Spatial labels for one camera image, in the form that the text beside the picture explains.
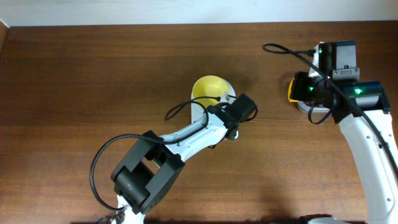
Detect yellow plastic measuring scoop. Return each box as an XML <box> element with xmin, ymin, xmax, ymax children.
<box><xmin>287</xmin><ymin>78</ymin><xmax>299</xmax><ymax>103</ymax></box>

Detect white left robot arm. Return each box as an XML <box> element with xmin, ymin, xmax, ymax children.
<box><xmin>111</xmin><ymin>94</ymin><xmax>257</xmax><ymax>215</ymax></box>

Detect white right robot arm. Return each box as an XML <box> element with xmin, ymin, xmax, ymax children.
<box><xmin>288</xmin><ymin>41</ymin><xmax>397</xmax><ymax>223</ymax></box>

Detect yellow plastic bowl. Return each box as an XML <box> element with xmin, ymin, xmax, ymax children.
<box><xmin>192</xmin><ymin>75</ymin><xmax>229</xmax><ymax>108</ymax></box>

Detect white digital kitchen scale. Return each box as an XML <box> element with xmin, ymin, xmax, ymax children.
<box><xmin>191</xmin><ymin>80</ymin><xmax>236</xmax><ymax>114</ymax></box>

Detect red adzuki beans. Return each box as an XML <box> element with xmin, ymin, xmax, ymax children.
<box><xmin>305</xmin><ymin>102</ymin><xmax>321</xmax><ymax>108</ymax></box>

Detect clear plastic food container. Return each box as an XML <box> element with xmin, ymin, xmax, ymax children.
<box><xmin>297</xmin><ymin>101</ymin><xmax>329</xmax><ymax>114</ymax></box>

